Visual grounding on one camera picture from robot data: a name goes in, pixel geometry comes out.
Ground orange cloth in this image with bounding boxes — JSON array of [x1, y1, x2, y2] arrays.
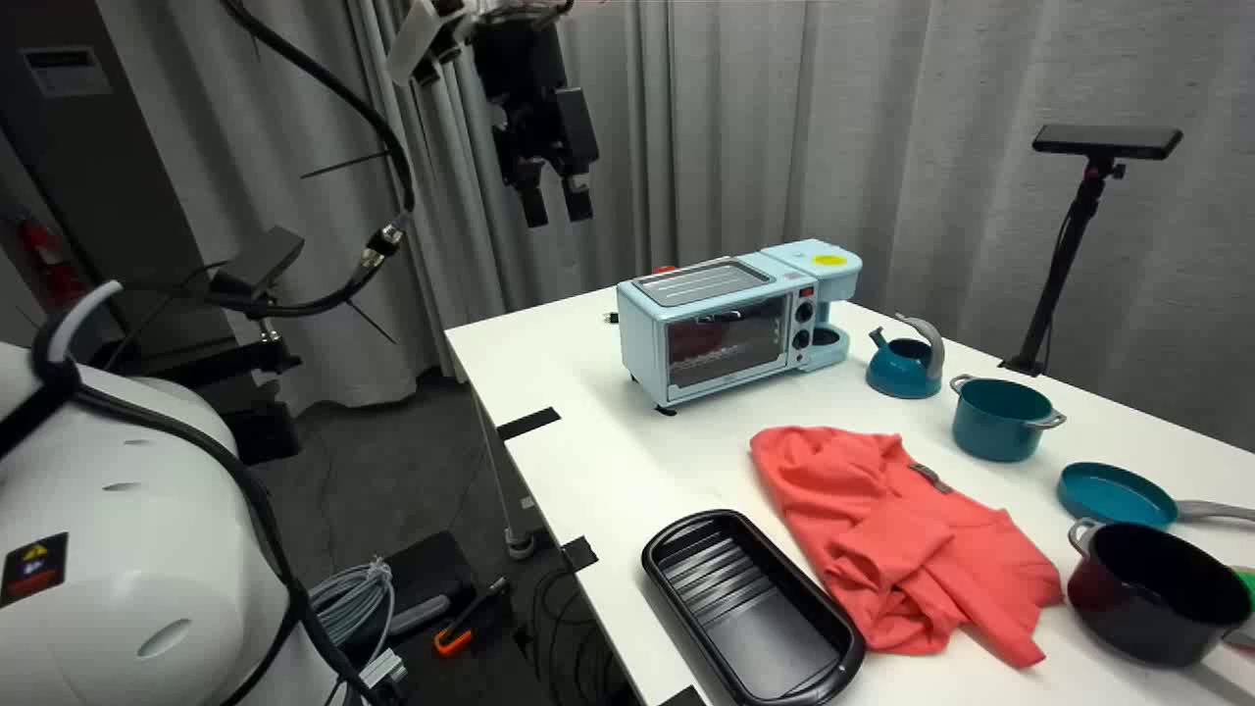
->
[[751, 429, 1062, 673]]

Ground black camera stand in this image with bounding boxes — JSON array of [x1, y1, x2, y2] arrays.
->
[[1004, 121, 1183, 376]]

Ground light blue toaster oven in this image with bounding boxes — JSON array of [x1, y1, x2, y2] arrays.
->
[[615, 240, 864, 412]]

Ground teal toy pot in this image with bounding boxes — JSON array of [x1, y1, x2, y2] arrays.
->
[[948, 373, 1066, 465]]

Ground black toy pot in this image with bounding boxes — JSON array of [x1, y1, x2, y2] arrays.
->
[[1066, 521, 1250, 666]]

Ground orange handled tool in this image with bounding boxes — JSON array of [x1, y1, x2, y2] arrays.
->
[[433, 577, 511, 660]]

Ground teal toy kettle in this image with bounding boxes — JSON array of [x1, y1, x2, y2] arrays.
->
[[867, 316, 945, 399]]

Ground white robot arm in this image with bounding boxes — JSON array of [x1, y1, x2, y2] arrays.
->
[[0, 279, 479, 706]]

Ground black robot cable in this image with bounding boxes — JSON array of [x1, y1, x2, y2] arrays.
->
[[192, 0, 424, 321]]

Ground teal toy frying pan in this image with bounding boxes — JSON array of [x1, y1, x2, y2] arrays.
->
[[1054, 458, 1255, 533]]

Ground black grill tray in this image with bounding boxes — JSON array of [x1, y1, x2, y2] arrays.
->
[[641, 512, 867, 706]]

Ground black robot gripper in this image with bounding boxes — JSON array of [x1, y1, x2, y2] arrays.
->
[[475, 5, 599, 227]]

